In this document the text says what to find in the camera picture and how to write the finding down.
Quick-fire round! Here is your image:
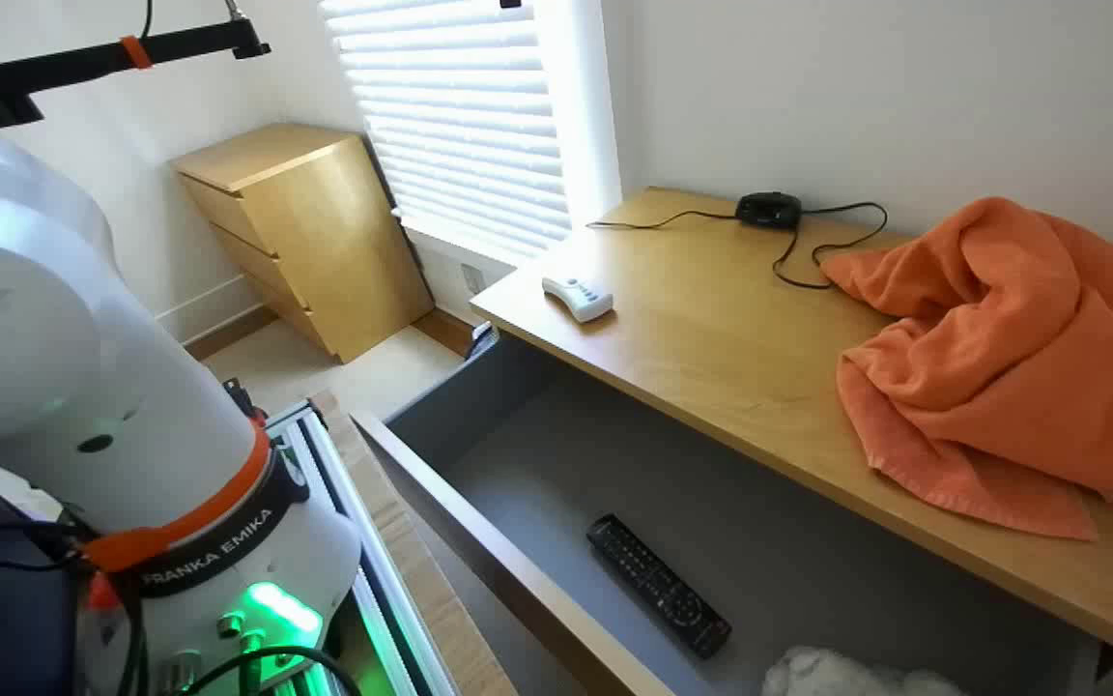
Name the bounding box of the black TV remote control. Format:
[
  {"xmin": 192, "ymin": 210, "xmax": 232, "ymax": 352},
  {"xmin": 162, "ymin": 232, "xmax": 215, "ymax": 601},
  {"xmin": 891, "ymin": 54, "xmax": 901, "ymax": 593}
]
[{"xmin": 582, "ymin": 512, "xmax": 737, "ymax": 661}]

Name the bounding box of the grey open drawer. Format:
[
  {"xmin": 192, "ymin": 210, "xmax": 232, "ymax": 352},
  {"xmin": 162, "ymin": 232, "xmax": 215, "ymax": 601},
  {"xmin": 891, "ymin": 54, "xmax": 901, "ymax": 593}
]
[{"xmin": 353, "ymin": 326, "xmax": 1101, "ymax": 696}]

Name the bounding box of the wooden chest with light top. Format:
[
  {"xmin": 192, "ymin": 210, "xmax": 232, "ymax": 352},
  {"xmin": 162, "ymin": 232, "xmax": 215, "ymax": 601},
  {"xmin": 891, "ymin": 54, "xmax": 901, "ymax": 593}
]
[{"xmin": 469, "ymin": 186, "xmax": 1113, "ymax": 696}]

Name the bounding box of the small wooden drawer cabinet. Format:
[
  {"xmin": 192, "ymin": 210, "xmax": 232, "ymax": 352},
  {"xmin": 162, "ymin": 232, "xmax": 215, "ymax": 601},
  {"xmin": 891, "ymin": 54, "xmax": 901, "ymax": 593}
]
[{"xmin": 171, "ymin": 119, "xmax": 438, "ymax": 362}]

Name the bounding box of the white window blind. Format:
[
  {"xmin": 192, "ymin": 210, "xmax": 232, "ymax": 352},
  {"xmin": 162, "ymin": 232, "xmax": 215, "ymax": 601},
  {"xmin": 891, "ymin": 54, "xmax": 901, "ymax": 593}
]
[{"xmin": 318, "ymin": 0, "xmax": 582, "ymax": 267}]

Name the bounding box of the black puck device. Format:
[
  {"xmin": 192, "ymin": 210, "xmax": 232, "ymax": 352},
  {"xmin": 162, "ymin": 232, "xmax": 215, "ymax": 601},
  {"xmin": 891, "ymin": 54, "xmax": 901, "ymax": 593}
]
[{"xmin": 729, "ymin": 189, "xmax": 803, "ymax": 235}]

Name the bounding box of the white crumpled cloth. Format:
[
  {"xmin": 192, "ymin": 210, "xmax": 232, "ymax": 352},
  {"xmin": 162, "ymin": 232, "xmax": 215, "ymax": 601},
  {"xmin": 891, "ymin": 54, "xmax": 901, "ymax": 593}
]
[{"xmin": 759, "ymin": 642, "xmax": 974, "ymax": 696}]

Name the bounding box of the orange towel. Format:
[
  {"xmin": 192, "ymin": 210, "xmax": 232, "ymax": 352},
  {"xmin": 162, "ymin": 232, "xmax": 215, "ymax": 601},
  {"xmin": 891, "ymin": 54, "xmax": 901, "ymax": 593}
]
[{"xmin": 814, "ymin": 195, "xmax": 1113, "ymax": 544}]

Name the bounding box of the aluminium frame rail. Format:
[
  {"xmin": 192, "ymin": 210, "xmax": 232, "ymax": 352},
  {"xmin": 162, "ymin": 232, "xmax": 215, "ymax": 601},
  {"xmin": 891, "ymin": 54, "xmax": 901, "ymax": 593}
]
[{"xmin": 263, "ymin": 400, "xmax": 459, "ymax": 696}]

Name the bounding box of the thin black device cable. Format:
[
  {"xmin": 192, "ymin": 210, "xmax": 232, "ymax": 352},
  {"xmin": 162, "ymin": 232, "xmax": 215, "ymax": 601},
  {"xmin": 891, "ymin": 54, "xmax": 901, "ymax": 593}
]
[{"xmin": 591, "ymin": 199, "xmax": 897, "ymax": 294}]

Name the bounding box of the black base cable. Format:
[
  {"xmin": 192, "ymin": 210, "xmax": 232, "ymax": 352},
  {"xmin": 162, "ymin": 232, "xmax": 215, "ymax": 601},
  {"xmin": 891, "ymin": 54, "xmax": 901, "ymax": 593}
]
[{"xmin": 173, "ymin": 639, "xmax": 366, "ymax": 696}]

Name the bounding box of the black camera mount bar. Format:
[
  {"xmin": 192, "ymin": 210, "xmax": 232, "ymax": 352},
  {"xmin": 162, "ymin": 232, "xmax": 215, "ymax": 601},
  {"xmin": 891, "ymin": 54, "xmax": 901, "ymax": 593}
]
[{"xmin": 0, "ymin": 14, "xmax": 276, "ymax": 133}]

